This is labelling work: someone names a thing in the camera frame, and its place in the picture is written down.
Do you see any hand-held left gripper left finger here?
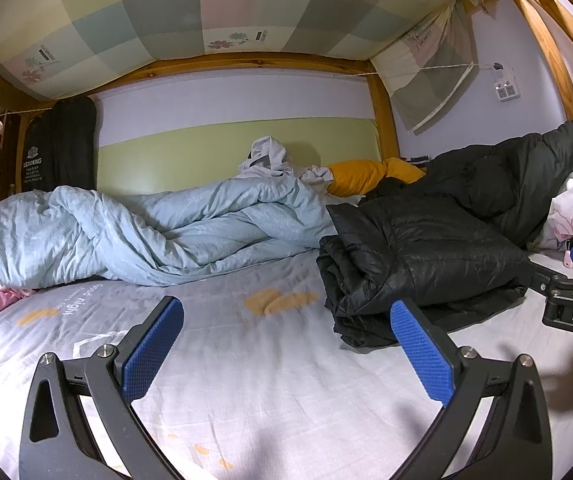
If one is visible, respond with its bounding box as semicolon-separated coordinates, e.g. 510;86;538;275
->
19;296;184;480

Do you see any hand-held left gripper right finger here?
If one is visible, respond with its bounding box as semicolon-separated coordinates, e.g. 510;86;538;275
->
391;299;552;480

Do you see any black puffer jacket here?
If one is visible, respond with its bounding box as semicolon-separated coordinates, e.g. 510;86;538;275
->
317;194;531;349

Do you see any light blue duvet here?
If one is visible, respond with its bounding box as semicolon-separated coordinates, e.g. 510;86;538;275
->
0;176;338;289

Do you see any dark green long coat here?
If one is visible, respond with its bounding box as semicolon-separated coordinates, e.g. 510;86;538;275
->
367;114;573;252

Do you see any white printed bed sheet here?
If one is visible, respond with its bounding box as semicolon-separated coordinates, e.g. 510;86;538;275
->
0;249;573;480

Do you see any yellow pillow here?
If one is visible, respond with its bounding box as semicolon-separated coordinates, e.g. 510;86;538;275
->
327;157;427;197

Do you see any white crumpled garment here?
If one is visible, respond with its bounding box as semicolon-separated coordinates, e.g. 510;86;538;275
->
238;136;336;184

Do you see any black hanging printed bag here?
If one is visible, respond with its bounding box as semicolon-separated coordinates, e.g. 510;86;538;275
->
20;96;98;194

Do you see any pastel checkered curtain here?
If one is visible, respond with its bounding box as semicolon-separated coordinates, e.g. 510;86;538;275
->
369;0;481;134

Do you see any pastel checkered canopy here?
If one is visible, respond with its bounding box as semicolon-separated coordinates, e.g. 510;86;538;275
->
0;0;483;104

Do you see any white wall socket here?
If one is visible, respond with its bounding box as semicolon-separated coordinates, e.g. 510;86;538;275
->
493;66;523;104

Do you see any wooden bed frame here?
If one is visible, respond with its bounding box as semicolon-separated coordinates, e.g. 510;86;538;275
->
0;0;573;241

